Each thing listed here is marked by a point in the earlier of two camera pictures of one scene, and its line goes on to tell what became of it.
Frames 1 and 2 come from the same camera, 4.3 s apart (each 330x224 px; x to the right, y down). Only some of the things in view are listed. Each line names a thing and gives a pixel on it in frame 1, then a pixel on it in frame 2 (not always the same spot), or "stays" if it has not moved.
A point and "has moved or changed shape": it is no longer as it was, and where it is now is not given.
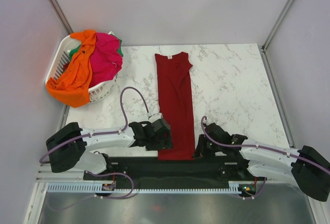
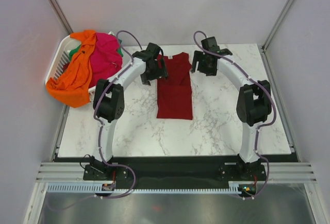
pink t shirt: (106, 61) stays
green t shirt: (74, 51) stays
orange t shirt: (72, 85) stays
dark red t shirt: (175, 104) has moved or changed shape
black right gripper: (200, 151) to (198, 56)
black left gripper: (165, 143) to (161, 73)
